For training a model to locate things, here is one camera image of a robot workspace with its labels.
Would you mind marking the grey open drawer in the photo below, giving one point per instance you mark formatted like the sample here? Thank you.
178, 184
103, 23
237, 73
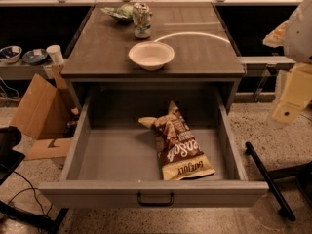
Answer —
112, 157

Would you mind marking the green chip bag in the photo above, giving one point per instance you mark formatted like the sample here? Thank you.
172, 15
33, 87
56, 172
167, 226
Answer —
123, 13

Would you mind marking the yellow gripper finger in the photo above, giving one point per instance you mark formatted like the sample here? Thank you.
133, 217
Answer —
296, 94

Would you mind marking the black chair base leg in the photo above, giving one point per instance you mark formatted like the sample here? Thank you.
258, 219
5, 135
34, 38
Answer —
285, 210

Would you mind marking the green white soda can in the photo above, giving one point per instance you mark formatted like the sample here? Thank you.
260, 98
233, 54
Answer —
142, 20

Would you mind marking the black equipment at left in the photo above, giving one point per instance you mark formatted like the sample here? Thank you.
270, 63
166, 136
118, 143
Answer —
10, 137

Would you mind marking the white paper cup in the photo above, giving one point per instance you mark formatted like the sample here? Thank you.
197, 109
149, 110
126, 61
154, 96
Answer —
55, 54

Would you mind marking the brown cardboard box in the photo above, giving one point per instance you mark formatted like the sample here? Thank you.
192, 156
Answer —
44, 114

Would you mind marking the black drawer handle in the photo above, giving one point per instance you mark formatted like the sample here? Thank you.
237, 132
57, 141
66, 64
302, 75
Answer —
146, 200

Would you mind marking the brown chip bag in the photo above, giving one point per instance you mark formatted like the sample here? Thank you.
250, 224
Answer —
179, 153

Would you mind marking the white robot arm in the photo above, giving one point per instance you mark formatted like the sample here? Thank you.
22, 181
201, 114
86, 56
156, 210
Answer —
295, 36

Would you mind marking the white paper bowl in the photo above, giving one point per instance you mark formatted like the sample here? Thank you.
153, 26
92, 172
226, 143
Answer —
151, 55

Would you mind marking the grey low shelf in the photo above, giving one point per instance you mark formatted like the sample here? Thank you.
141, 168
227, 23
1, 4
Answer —
22, 71

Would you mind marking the white blue bowl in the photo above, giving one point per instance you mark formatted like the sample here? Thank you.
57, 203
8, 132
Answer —
10, 54

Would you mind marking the grey cabinet counter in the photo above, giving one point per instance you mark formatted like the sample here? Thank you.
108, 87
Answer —
105, 50

